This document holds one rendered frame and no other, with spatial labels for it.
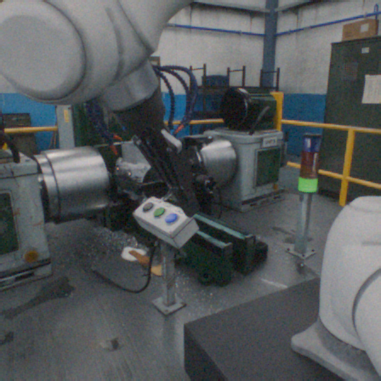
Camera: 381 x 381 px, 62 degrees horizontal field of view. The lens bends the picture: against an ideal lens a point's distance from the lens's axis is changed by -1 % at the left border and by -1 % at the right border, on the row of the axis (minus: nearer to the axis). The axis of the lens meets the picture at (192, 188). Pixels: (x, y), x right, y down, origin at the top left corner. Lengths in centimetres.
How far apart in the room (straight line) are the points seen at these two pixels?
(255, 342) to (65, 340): 44
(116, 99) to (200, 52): 681
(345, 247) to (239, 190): 105
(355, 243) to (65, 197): 82
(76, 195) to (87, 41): 85
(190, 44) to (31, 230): 639
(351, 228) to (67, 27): 43
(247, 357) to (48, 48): 53
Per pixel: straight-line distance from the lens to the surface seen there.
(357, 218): 52
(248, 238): 99
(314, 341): 64
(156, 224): 75
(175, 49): 700
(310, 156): 109
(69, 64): 25
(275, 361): 62
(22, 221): 104
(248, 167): 151
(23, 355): 86
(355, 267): 50
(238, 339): 65
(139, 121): 48
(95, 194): 109
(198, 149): 135
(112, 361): 78
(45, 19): 25
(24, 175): 101
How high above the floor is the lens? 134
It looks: 16 degrees down
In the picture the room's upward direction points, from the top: straight up
